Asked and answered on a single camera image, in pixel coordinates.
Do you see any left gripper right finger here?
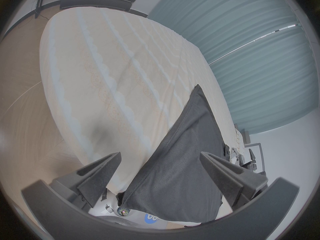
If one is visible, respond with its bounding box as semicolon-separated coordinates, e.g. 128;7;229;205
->
199;152;268;213

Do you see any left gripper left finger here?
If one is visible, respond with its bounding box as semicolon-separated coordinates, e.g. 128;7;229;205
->
51;152;122;208

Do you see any black T-shirt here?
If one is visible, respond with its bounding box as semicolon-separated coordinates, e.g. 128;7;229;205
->
116;84;235;224

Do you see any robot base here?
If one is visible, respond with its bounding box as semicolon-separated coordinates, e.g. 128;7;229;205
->
87;187;203;231

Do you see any pile of clothes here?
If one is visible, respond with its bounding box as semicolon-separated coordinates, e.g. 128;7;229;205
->
229;146;247;165

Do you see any bed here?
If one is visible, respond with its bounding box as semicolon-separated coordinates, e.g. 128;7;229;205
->
39;6;266;197

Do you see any white printed pillow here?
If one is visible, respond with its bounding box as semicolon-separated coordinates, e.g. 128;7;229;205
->
234;130;244;148

